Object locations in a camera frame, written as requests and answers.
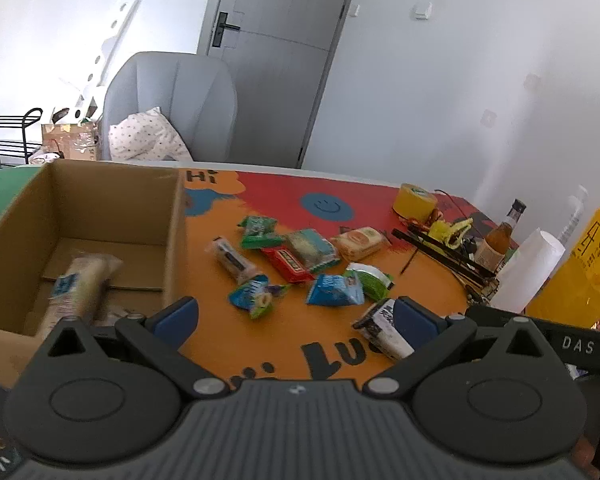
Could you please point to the yellow plastic bag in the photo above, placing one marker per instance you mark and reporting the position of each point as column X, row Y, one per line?
column 585, row 270

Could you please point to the red snack packet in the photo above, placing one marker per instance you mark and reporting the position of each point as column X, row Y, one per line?
column 287, row 265

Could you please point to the black key bunch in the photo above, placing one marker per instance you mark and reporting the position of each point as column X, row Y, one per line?
column 467, row 249

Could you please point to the small brown cardboard box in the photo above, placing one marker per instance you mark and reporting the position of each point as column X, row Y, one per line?
column 70, row 140

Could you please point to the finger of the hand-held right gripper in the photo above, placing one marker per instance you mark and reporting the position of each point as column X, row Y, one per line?
column 485, row 314

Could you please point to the white dotted pillow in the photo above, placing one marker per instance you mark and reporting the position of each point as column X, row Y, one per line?
column 140, row 135

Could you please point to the teal snack packet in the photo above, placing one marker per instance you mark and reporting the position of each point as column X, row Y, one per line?
column 312, row 250

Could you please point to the orange rice cracker packet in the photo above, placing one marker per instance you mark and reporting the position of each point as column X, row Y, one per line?
column 360, row 242

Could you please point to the black pen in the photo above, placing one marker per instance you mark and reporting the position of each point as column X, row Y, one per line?
column 410, row 262

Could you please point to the green white snack packet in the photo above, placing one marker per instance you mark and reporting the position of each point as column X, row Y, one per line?
column 372, row 280

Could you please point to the blue snack packet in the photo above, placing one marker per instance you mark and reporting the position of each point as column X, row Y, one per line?
column 335, row 290
column 252, row 297

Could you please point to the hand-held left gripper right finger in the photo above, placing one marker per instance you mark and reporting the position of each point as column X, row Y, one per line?
column 415, row 325

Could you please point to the green patterned snack packet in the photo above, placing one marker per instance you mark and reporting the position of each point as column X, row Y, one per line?
column 257, row 230

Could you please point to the black flat stick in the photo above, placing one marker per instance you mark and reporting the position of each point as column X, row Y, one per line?
column 430, row 252
column 455, row 256

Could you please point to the person's right hand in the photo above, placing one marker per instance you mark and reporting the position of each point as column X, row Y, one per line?
column 585, row 457

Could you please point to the white paper roll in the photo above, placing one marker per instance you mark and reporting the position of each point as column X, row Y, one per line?
column 525, row 275

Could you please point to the white wall socket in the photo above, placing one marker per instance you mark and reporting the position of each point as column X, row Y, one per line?
column 488, row 118

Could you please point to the yellow tape roll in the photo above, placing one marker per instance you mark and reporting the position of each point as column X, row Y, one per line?
column 412, row 205

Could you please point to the long clear biscuit packet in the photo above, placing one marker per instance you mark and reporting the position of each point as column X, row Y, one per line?
column 75, row 290

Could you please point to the black metal shoe rack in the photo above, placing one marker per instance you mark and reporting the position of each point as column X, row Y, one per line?
column 10, row 118

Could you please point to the white board with holes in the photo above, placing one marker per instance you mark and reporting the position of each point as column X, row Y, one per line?
column 117, row 25

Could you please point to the clear black snack packet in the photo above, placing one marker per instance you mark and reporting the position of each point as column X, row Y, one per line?
column 230, row 260

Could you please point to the amber glass bottle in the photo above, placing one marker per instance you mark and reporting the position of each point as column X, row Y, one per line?
column 495, row 245

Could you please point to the yellow crocodile toy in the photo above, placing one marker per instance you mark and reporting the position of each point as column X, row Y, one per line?
column 442, row 232

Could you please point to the black white snack packet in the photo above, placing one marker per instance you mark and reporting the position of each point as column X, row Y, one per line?
column 382, row 332

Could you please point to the grey armchair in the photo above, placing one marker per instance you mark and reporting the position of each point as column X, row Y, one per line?
column 190, row 100

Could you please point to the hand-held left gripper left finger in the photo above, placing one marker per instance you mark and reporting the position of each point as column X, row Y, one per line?
column 177, row 317

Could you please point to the grey door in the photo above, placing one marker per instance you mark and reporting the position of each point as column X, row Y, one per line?
column 280, row 60

